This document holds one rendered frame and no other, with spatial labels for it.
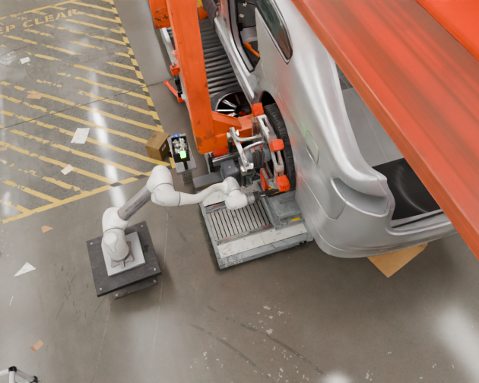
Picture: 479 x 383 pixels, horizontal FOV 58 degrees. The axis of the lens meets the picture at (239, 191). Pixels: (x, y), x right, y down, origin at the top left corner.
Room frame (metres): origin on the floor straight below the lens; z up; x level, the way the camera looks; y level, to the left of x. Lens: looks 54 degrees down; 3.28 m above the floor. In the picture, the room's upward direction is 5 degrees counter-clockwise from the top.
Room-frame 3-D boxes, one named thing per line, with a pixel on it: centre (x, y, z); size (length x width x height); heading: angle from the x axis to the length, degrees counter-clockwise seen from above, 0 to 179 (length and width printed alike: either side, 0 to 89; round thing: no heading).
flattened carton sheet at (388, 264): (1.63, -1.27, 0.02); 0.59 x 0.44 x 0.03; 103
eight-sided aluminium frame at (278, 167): (2.09, -0.23, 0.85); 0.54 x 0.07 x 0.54; 13
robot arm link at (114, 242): (1.64, 0.97, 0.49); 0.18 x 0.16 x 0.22; 10
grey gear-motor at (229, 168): (2.37, -0.07, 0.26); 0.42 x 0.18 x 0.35; 103
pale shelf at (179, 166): (2.52, 0.48, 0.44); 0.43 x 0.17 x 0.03; 13
